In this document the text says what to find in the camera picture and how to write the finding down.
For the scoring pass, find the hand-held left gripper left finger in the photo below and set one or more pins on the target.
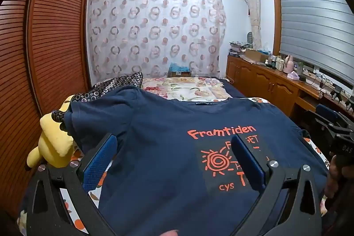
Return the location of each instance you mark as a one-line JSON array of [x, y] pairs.
[[96, 164]]

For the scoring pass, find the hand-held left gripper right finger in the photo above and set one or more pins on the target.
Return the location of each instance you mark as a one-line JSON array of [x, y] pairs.
[[249, 167]]

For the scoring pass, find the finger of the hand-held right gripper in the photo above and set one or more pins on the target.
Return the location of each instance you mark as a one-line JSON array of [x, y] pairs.
[[327, 111], [318, 125]]

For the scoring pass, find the navy printed T-shirt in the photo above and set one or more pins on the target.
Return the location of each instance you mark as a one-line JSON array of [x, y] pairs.
[[155, 169]]

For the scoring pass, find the stack of folded clothes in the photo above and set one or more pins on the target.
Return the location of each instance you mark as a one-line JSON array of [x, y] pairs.
[[239, 46]]

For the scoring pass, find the person's right hand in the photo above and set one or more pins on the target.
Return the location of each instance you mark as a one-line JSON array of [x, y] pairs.
[[332, 178]]

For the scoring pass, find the black desktop device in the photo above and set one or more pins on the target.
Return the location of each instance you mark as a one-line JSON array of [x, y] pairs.
[[337, 93], [349, 104]]

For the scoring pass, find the white power strip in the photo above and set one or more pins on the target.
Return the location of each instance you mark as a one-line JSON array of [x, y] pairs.
[[318, 84]]

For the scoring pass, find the orange fruit print sheet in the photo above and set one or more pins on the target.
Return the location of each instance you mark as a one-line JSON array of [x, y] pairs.
[[95, 198]]

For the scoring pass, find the yellow plush toy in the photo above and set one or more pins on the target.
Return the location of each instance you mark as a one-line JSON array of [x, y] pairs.
[[52, 142]]

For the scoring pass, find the pink tissue pack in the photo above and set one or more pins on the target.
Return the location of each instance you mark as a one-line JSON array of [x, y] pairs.
[[292, 76]]

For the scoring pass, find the green-lidded bottle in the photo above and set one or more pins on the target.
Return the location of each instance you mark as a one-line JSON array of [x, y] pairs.
[[299, 68]]

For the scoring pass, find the pink flask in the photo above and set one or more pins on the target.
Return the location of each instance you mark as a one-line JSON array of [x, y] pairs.
[[289, 64]]

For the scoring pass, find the white bottle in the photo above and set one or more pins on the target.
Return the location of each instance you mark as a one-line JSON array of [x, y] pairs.
[[280, 64]]

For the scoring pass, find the long wooden cabinet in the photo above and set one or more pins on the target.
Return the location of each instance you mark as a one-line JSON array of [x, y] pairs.
[[262, 81]]

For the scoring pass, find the navy bed sheet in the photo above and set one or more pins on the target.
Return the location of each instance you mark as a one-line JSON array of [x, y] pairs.
[[232, 90]]

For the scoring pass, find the blue tissue box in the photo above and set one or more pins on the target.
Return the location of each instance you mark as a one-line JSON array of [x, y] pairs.
[[265, 52]]

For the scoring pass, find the open cardboard box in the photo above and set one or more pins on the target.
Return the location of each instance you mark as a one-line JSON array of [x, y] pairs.
[[255, 56]]

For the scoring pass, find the grey window blind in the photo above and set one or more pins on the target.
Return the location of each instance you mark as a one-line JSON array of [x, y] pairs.
[[312, 17]]

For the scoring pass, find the floral blanket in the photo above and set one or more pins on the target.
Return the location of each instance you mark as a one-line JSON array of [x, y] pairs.
[[188, 89]]

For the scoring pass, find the small desk fan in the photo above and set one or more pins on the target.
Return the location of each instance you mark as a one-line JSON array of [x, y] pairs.
[[249, 37]]

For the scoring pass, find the small cardboard box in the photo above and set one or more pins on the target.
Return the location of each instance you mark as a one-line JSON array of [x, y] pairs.
[[179, 74]]

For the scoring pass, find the blue plastic bag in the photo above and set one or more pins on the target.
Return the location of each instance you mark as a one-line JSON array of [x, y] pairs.
[[179, 67]]

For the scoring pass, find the cream window drape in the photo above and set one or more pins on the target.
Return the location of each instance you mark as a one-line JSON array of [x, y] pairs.
[[254, 9]]

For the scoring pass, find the brown louvered wardrobe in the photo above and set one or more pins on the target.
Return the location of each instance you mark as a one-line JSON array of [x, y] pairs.
[[55, 31]]

